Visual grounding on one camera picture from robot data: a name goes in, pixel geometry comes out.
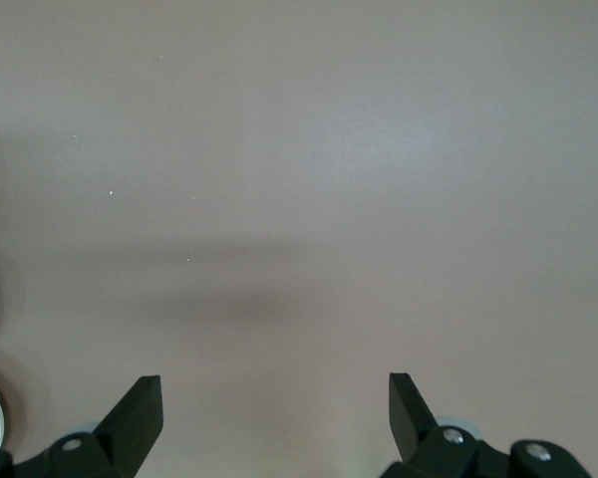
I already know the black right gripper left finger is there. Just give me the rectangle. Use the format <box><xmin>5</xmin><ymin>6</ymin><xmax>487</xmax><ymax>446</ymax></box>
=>
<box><xmin>0</xmin><ymin>374</ymin><xmax>164</xmax><ymax>478</ymax></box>

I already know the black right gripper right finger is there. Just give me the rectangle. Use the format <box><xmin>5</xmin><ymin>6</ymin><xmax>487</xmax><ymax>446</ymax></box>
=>
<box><xmin>381</xmin><ymin>371</ymin><xmax>595</xmax><ymax>478</ymax></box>

